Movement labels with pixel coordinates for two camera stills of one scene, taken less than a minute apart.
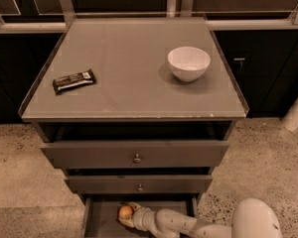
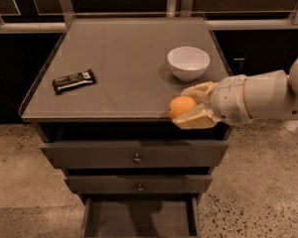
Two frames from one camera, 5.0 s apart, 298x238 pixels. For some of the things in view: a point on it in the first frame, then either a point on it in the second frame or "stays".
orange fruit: x=125 y=211 → x=180 y=105
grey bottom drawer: x=101 y=211 stays
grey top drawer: x=135 y=154 stays
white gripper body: x=141 y=216 → x=228 y=99
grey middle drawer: x=139 y=183 stays
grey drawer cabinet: x=122 y=127 stays
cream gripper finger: x=134 y=206 → x=201 y=90
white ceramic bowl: x=188 y=62 stays
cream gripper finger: x=127 y=222 → x=205 y=117
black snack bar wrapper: x=64 y=83 stays
